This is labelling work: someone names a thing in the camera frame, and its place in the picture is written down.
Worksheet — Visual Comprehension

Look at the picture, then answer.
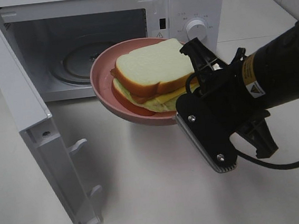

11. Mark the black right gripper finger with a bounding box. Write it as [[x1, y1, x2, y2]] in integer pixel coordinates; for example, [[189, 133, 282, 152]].
[[236, 118, 278, 159], [180, 37, 227, 72]]

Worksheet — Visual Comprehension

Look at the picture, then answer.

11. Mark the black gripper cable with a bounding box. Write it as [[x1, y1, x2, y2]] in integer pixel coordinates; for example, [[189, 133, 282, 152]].
[[181, 42, 299, 179]]

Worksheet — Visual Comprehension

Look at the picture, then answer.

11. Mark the white microwave door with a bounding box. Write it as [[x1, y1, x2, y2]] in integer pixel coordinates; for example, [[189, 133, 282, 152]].
[[0, 0, 105, 224]]

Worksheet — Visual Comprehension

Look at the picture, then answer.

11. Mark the upper white power knob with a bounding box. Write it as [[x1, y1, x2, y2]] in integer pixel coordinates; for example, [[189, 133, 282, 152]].
[[185, 18, 207, 41]]

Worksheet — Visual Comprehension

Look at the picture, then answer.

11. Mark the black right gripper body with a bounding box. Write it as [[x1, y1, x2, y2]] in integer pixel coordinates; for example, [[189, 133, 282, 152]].
[[195, 61, 273, 139]]

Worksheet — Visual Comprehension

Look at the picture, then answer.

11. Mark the pink plate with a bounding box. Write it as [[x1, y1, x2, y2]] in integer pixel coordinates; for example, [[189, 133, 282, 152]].
[[90, 37, 176, 126]]

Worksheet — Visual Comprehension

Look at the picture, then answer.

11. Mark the sandwich with white bread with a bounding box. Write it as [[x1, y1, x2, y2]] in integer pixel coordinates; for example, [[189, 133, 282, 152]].
[[111, 38, 194, 116]]

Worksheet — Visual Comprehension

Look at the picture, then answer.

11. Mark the white warning label sticker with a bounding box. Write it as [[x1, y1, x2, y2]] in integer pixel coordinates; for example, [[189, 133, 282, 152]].
[[152, 30, 168, 39]]

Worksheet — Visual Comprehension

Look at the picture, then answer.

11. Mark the glass microwave turntable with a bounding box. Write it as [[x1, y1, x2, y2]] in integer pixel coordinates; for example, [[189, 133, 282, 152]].
[[49, 33, 120, 85]]

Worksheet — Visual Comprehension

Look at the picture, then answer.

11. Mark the white microwave oven body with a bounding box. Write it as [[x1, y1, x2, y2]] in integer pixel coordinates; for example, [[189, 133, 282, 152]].
[[0, 0, 222, 102]]

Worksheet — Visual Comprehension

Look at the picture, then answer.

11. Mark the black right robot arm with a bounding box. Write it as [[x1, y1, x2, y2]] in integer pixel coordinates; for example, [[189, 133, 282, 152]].
[[176, 21, 299, 169]]

